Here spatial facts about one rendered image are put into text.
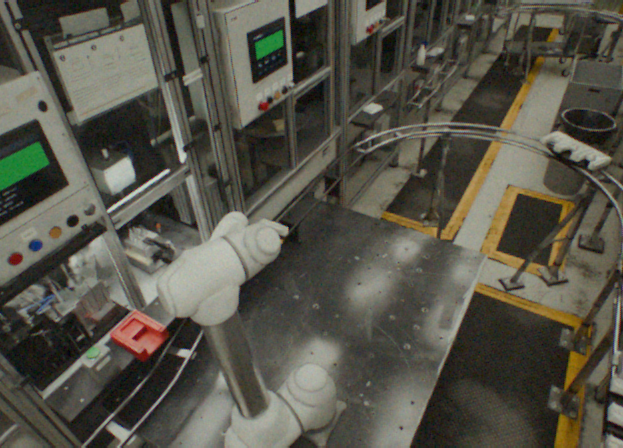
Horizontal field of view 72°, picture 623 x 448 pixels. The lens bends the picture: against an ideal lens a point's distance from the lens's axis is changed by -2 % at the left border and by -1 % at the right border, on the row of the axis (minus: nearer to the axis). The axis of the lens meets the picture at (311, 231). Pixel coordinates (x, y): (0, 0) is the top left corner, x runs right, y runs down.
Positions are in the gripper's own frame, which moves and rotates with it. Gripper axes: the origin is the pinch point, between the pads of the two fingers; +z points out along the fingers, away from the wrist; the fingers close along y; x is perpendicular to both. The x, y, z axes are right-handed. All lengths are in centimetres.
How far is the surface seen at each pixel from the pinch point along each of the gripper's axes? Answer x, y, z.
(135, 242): 3.3, 3.1, 5.1
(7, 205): 43, 54, -23
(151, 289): 12.2, -10.6, -7.7
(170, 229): -18.6, -8.1, 12.4
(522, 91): -475, -106, -68
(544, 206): -253, -114, -127
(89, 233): 28.4, 33.9, -21.3
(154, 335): 27.8, -12.0, -26.1
